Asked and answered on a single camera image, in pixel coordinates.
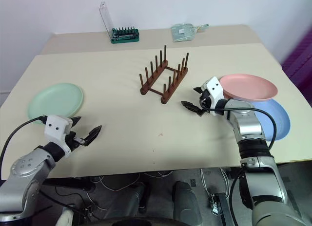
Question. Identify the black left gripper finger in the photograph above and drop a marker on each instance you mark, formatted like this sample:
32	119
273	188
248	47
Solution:
93	134
76	120

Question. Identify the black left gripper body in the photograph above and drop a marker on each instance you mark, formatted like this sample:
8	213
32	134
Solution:
73	139

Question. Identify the green plate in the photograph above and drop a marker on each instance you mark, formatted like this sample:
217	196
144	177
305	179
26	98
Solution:
56	99

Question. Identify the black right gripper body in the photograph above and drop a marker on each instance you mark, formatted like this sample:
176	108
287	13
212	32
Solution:
205	102

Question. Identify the blue plate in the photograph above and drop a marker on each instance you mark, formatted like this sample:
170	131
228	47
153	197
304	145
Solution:
283	118

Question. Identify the dark rounded shape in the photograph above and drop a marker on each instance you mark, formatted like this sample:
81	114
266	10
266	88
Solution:
184	201

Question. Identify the red plate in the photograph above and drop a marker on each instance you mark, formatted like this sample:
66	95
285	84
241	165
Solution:
248	86

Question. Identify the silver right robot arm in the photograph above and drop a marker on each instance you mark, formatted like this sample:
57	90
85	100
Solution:
246	123

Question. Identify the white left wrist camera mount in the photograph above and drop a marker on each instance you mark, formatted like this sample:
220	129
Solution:
56	128

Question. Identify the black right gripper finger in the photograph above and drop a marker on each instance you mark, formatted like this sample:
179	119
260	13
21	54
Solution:
198	90
192	107

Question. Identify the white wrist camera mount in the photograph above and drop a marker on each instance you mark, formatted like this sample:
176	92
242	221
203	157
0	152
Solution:
214	88
56	128

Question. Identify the wooden dish rack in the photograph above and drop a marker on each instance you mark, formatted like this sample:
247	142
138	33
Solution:
175	83

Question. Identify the black metal table foot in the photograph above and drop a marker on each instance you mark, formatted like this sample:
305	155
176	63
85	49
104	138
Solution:
220	206

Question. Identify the clear plastic bag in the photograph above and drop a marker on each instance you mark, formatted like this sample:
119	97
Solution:
181	32

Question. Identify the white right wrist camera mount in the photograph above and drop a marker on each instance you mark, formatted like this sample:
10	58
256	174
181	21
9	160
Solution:
214	88

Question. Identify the white rounded object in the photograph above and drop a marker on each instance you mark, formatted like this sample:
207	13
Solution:
65	217

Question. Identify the green screwdriver bit set case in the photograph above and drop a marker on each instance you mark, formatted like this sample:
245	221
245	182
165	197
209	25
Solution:
125	38

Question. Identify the purple ribbed object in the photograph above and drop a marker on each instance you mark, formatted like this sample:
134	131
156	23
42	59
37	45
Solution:
302	58

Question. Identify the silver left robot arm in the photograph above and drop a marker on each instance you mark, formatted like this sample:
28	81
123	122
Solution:
26	165

